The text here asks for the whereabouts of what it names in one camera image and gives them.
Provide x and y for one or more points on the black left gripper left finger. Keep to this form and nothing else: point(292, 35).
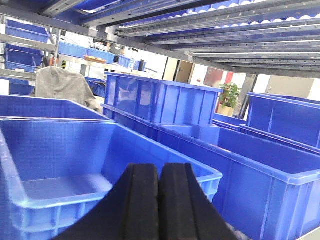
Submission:
point(128, 212)

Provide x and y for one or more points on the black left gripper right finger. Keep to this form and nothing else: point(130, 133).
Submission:
point(185, 213)

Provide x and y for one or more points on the large blue plastic bin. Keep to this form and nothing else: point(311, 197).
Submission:
point(53, 172)

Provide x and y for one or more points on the blue ribbed bin right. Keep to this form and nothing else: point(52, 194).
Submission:
point(268, 191)

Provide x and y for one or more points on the stacked blue crate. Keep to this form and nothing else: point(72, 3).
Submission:
point(161, 101)

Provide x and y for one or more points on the potted green plant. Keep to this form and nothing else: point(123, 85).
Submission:
point(228, 99)

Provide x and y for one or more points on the far right blue crate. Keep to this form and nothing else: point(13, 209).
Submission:
point(285, 119)

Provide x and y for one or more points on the grey cloth covered chair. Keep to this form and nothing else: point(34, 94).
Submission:
point(57, 83)

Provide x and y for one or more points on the back blue bin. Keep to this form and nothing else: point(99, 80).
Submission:
point(33, 107)

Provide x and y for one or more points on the overhead roller rack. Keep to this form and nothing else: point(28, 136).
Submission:
point(272, 37)

